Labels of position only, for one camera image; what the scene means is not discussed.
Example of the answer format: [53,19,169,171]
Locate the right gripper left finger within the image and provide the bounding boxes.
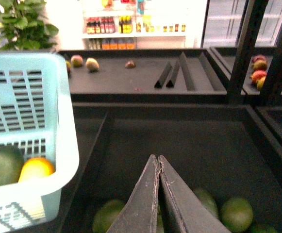
[107,155,160,233]

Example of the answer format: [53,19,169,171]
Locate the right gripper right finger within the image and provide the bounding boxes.
[158,155,229,233]

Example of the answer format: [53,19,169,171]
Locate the yellow mango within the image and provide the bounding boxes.
[18,157,55,182]

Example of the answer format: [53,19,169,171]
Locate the green avocado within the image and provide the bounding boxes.
[92,199,125,233]
[0,145,24,186]
[193,187,219,219]
[219,197,253,233]
[249,224,278,233]

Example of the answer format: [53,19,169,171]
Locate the light blue plastic basket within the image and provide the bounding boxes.
[0,52,79,233]

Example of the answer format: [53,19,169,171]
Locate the red green mango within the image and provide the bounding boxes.
[250,70,266,84]

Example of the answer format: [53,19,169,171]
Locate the red mango right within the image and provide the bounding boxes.
[251,54,268,71]

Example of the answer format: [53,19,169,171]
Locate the black triangular divider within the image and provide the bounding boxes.
[154,62,172,89]
[166,60,180,88]

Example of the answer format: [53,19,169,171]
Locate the black flat divider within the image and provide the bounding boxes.
[179,52,195,91]

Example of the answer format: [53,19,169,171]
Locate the brown fruit on shelf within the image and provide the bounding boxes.
[125,60,136,68]

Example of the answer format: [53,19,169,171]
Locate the pale pear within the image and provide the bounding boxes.
[85,58,100,72]

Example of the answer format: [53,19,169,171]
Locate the red green apple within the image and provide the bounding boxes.
[71,55,83,67]

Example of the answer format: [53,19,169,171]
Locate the orange label bottles row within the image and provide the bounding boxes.
[101,38,136,50]

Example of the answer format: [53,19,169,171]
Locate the yellow label bottles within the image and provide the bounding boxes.
[118,16,133,33]

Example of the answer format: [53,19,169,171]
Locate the dark sauce bottles group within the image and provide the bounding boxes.
[85,17,116,34]

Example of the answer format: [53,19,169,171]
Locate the green potted plant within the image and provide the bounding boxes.
[0,0,59,50]

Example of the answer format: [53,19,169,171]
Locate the black shelf post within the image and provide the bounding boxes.
[226,0,268,104]
[260,28,282,106]

